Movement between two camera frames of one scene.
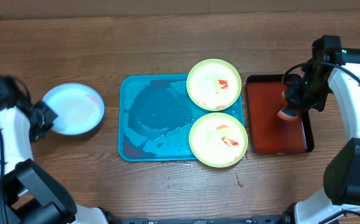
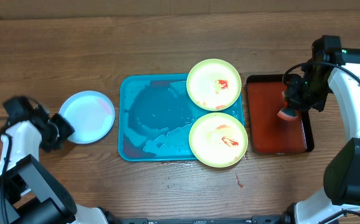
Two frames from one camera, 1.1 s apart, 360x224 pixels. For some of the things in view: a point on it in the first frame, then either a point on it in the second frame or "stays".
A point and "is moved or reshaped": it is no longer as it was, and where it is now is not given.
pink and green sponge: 288,113 stays
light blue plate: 80,108 is moved or reshaped
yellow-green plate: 213,84 stays
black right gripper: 294,98 stays
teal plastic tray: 156,117 stays
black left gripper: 43,107 to 61,122
